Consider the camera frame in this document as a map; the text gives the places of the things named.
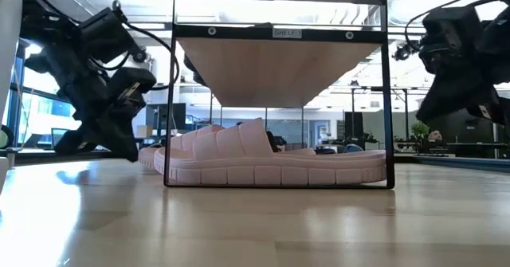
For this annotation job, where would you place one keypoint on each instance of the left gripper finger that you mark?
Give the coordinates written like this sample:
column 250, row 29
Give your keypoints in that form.
column 79, row 141
column 131, row 85

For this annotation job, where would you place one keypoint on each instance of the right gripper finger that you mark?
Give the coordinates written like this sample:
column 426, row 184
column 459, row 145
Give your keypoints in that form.
column 492, row 109
column 450, row 93

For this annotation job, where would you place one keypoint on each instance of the pink slide sandal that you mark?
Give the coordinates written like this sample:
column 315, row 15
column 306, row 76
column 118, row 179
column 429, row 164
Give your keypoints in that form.
column 279, row 171
column 146, row 157

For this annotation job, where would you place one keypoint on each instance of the black frame wooden shelf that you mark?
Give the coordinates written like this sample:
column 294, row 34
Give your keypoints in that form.
column 279, row 75

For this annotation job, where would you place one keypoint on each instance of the black slide sandal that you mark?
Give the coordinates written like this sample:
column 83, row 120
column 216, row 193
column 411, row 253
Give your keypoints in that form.
column 279, row 141

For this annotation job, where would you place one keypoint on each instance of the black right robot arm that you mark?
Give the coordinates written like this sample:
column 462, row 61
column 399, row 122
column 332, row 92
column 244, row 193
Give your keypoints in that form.
column 450, row 40

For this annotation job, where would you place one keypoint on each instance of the white shelf label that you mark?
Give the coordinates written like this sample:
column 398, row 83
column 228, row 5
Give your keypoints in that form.
column 287, row 33

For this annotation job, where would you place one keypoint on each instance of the dark laptop screen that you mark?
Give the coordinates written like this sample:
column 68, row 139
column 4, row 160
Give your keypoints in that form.
column 57, row 136

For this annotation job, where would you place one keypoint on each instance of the black computer monitor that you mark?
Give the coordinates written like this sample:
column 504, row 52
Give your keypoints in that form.
column 464, row 133
column 157, row 116

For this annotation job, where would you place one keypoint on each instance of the person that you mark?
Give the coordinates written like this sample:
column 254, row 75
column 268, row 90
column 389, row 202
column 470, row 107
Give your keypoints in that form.
column 435, row 135

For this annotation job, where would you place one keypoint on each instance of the green potted plant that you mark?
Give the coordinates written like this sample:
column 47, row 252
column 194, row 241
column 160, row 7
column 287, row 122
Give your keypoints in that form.
column 420, row 131

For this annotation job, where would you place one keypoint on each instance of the blue mat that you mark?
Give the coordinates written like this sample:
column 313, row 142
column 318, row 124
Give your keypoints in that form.
column 470, row 164

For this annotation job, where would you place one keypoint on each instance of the black ceiling spotlight cluster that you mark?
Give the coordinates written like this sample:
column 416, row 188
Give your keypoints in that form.
column 404, row 52

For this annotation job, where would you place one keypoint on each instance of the blue chair back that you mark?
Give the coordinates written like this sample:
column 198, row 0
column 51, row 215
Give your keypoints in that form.
column 352, row 149

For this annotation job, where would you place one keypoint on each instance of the round black ceiling camera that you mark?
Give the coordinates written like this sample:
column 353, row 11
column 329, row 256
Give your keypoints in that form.
column 140, row 56

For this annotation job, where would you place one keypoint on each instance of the black table edge rail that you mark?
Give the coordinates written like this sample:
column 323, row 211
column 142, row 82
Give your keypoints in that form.
column 32, row 156

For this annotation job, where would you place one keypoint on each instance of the silver ventilation duct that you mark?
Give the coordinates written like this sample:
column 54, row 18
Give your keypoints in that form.
column 406, row 4

